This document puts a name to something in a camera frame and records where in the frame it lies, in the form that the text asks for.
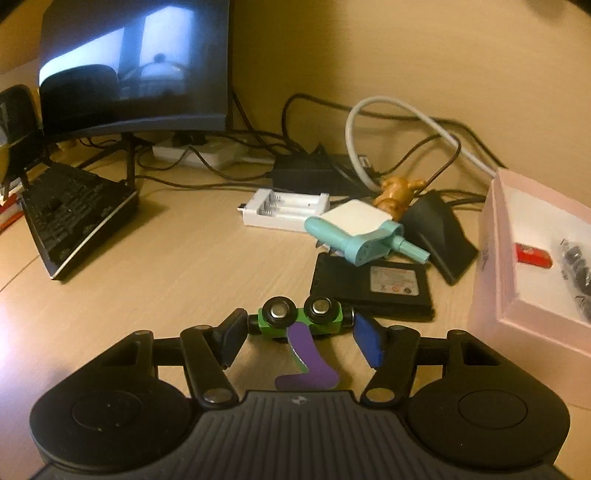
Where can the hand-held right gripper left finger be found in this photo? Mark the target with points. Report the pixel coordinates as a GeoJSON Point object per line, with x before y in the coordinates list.
{"type": "Point", "coordinates": [233, 339]}

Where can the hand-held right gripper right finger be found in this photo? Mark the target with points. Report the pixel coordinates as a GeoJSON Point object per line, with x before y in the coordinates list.
{"type": "Point", "coordinates": [369, 341]}

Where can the green toy car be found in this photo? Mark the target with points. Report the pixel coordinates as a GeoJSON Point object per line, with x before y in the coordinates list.
{"type": "Point", "coordinates": [265, 326]}

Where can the black battery pack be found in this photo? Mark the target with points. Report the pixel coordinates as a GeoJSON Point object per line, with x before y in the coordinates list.
{"type": "Point", "coordinates": [351, 286]}

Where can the purple wooden curved piece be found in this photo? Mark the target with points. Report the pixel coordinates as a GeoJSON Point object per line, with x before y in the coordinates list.
{"type": "Point", "coordinates": [302, 350]}

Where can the teal and white handheld device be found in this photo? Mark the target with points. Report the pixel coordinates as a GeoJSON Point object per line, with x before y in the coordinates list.
{"type": "Point", "coordinates": [355, 217]}

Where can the dark grey wedge-shaped object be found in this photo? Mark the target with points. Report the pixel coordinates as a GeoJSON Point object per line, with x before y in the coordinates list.
{"type": "Point", "coordinates": [438, 230]}

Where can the pink box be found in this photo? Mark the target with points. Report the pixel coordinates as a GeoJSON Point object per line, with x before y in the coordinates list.
{"type": "Point", "coordinates": [498, 286]}

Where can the wooden bear figurine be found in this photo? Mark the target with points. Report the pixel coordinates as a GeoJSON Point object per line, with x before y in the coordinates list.
{"type": "Point", "coordinates": [392, 194]}

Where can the white battery charger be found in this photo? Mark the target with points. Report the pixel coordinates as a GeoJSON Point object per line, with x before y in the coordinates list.
{"type": "Point", "coordinates": [295, 207]}

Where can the black power adapter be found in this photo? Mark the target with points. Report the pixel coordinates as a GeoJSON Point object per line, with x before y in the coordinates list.
{"type": "Point", "coordinates": [304, 173]}

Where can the white power strip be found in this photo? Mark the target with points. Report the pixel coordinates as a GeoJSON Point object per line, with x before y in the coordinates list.
{"type": "Point", "coordinates": [217, 157]}

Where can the small red object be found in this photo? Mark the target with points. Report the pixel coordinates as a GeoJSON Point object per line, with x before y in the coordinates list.
{"type": "Point", "coordinates": [531, 254]}

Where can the black keyboard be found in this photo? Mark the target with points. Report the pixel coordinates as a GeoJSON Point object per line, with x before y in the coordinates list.
{"type": "Point", "coordinates": [69, 212]}

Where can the black beaded object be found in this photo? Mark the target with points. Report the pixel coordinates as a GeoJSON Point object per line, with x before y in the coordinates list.
{"type": "Point", "coordinates": [577, 267]}

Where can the red and white box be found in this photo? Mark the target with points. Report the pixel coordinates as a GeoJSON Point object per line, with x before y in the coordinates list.
{"type": "Point", "coordinates": [7, 217]}

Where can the curved computer monitor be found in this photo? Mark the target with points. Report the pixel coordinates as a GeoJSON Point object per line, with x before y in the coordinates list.
{"type": "Point", "coordinates": [138, 55]}

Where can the black rounded object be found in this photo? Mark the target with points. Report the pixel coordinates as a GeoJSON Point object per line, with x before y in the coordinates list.
{"type": "Point", "coordinates": [18, 120]}

